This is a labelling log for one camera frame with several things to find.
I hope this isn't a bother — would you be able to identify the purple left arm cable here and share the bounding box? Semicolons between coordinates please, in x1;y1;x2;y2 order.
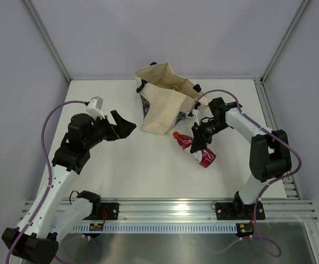
4;100;103;264

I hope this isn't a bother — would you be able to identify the red Fairy dish soap bottle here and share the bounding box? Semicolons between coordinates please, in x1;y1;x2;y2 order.
172;131;216;168

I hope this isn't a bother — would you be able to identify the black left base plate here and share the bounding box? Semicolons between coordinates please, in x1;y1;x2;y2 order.
91;202;120;221

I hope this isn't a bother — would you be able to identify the green bottle white cap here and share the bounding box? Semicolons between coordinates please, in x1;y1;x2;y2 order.
197;96;209;107

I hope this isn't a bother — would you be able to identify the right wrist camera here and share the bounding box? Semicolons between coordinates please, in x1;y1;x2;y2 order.
186;109;199;122

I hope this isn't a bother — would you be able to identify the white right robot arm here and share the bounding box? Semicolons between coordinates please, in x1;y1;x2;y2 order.
190;97;292;220

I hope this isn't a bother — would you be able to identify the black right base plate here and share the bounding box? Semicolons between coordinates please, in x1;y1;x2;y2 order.
214;202;266;221

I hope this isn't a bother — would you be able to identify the left aluminium frame post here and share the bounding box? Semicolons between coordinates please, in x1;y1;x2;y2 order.
21;0;72;84

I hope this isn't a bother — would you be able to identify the aluminium mounting rail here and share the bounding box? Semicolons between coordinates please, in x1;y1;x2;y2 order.
24;198;318;221

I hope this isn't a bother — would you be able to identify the aluminium frame post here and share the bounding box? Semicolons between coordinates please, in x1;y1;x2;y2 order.
21;0;72;84
260;0;312;84

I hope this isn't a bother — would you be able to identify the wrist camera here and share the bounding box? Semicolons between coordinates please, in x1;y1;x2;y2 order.
86;96;105;119
186;109;199;122

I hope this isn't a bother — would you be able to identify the right aluminium frame post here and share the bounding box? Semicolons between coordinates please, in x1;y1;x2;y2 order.
260;0;312;84

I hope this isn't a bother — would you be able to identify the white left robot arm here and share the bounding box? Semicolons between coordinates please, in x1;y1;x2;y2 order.
2;111;136;263

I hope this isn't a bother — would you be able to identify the beige canvas tote bag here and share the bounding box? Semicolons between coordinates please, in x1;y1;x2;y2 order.
134;62;208;135

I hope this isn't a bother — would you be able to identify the white slotted cable duct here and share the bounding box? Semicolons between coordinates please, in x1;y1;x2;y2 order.
70;222;238;234

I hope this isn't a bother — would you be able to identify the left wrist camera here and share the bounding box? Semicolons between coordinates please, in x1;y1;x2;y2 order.
86;96;105;119

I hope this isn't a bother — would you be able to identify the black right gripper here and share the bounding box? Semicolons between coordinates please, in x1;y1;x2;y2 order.
191;119;229;153

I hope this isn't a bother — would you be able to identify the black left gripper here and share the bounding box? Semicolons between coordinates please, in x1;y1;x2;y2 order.
84;110;136;150

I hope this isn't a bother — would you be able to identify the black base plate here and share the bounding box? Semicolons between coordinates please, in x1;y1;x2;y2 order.
214;202;266;221
91;202;120;221

